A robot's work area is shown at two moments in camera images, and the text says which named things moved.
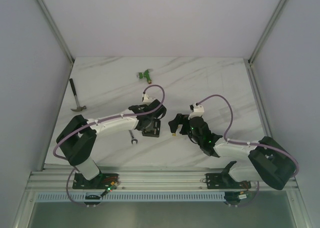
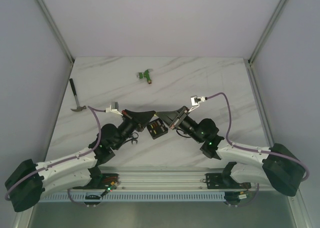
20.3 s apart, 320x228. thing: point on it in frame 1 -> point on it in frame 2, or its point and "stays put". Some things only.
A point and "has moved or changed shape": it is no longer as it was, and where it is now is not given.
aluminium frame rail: [58, 177] stays put
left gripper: [152, 128] -> [131, 118]
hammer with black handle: [79, 108] stays put
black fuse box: [152, 129] has moved or changed shape
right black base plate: [224, 181] stays put
